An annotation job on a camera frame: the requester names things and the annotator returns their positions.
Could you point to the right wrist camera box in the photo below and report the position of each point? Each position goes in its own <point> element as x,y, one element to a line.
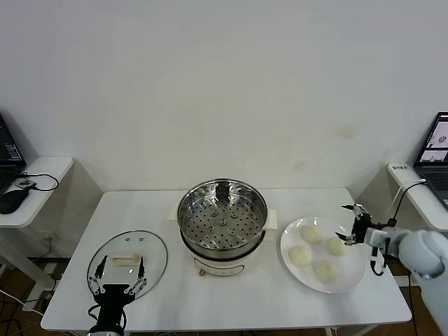
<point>377,239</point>

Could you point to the white side desk with label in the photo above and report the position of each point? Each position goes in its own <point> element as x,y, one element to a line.
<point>420,204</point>

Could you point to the cream electric cooking pot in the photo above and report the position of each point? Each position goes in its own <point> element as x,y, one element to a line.
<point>217,266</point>

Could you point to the black computer mouse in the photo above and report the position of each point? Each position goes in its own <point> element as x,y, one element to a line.
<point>12,201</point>

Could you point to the white steamed baozi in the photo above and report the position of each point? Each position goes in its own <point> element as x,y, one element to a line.
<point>311,234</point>
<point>325,271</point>
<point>336,246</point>
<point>300,256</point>

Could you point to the grey laptop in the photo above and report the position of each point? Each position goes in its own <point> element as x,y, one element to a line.
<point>434,175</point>

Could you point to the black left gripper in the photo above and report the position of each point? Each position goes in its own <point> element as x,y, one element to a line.
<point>112,301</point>

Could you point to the perforated steel steamer basket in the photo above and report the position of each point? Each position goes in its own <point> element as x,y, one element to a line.
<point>210,227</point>

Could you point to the black laptop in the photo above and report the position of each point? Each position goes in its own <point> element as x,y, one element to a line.
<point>8,150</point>

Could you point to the white round plate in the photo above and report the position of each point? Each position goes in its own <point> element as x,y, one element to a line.
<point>346,276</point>

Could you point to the small black usb hub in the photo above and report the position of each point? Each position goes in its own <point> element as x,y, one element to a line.
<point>24,183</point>

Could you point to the white side desk with mouse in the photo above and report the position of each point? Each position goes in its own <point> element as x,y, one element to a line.
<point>49,168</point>

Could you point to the black and white label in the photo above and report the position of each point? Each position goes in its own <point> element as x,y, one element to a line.
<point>400,167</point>

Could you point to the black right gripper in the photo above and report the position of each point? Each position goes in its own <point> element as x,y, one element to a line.
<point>361,228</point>

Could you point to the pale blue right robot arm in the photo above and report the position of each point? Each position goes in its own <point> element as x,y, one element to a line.
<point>420,252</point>

